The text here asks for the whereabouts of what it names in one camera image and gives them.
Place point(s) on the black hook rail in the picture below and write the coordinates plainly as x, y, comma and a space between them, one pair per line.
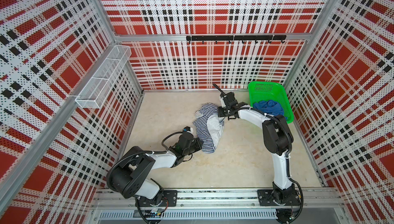
268, 38

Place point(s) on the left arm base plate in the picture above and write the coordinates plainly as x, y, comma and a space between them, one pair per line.
169, 197

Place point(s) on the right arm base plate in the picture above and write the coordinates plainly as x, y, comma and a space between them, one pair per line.
276, 197

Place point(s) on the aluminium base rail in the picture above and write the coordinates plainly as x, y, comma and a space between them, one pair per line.
241, 205

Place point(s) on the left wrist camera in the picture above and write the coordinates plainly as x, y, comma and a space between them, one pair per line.
188, 129

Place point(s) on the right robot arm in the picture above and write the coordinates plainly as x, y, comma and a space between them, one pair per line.
277, 136

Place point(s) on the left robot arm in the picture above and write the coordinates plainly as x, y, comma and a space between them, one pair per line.
129, 176

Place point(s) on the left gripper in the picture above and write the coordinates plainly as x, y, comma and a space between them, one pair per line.
196, 141

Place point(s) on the white wire mesh shelf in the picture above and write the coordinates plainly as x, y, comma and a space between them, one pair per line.
97, 89

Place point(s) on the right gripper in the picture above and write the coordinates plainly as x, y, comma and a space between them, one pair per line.
220, 111

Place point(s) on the green plastic basket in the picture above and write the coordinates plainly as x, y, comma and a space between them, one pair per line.
265, 91

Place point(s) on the blue white striped tank top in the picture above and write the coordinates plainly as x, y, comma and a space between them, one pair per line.
209, 127

